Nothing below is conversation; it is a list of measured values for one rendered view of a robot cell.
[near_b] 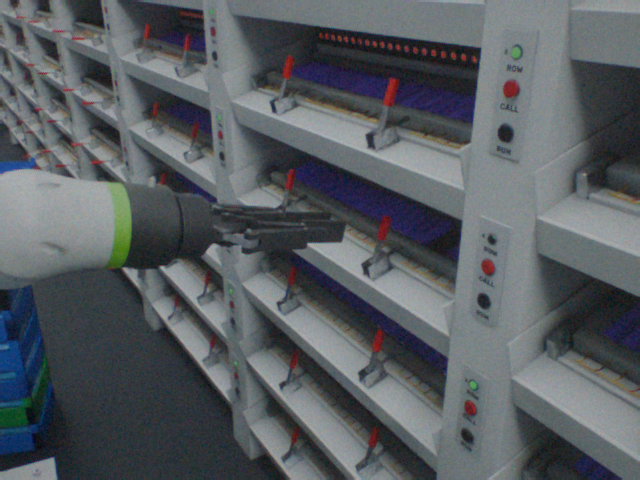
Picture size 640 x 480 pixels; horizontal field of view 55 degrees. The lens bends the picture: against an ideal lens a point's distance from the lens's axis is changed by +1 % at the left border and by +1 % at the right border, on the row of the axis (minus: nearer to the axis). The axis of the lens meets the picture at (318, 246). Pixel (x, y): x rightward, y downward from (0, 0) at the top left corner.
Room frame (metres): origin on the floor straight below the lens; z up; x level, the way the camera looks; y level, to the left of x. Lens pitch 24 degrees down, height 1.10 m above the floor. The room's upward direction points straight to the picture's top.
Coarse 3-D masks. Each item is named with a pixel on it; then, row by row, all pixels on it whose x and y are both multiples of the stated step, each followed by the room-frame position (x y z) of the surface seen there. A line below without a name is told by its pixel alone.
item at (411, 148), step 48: (288, 48) 1.22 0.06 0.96; (336, 48) 1.17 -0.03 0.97; (384, 48) 1.05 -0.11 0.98; (432, 48) 0.95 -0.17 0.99; (480, 48) 0.87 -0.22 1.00; (240, 96) 1.16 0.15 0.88; (288, 96) 1.03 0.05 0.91; (336, 96) 0.98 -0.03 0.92; (384, 96) 0.93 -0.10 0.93; (432, 96) 0.89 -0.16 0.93; (336, 144) 0.86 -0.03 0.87; (384, 144) 0.80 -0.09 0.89; (432, 144) 0.77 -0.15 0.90; (432, 192) 0.70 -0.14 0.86
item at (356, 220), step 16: (272, 176) 1.17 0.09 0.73; (304, 192) 1.06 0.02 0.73; (320, 192) 1.05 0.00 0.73; (320, 208) 1.02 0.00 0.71; (336, 208) 0.98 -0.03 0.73; (352, 224) 0.94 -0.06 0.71; (368, 224) 0.91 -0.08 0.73; (400, 240) 0.84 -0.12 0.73; (416, 256) 0.81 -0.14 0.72; (432, 256) 0.78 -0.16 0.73; (448, 272) 0.75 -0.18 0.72; (448, 288) 0.73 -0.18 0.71
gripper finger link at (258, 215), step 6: (216, 210) 0.69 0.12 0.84; (222, 210) 0.69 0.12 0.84; (228, 210) 0.70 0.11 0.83; (234, 210) 0.70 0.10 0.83; (240, 210) 0.71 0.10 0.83; (282, 210) 0.76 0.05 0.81; (258, 216) 0.73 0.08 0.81; (264, 216) 0.73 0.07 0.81; (270, 216) 0.74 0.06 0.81; (276, 216) 0.74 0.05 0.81
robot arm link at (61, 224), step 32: (0, 192) 0.54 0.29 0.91; (32, 192) 0.54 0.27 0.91; (64, 192) 0.56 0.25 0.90; (96, 192) 0.59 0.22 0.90; (0, 224) 0.52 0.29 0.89; (32, 224) 0.53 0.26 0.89; (64, 224) 0.54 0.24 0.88; (96, 224) 0.56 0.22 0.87; (128, 224) 0.58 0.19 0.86; (0, 256) 0.52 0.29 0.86; (32, 256) 0.52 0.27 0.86; (64, 256) 0.54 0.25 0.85; (96, 256) 0.56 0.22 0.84
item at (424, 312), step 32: (288, 160) 1.22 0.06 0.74; (256, 192) 1.16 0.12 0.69; (320, 256) 0.90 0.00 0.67; (352, 256) 0.87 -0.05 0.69; (352, 288) 0.84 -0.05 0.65; (384, 288) 0.77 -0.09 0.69; (416, 288) 0.76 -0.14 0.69; (416, 320) 0.70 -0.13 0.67; (448, 320) 0.64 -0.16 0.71; (448, 352) 0.66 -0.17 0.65
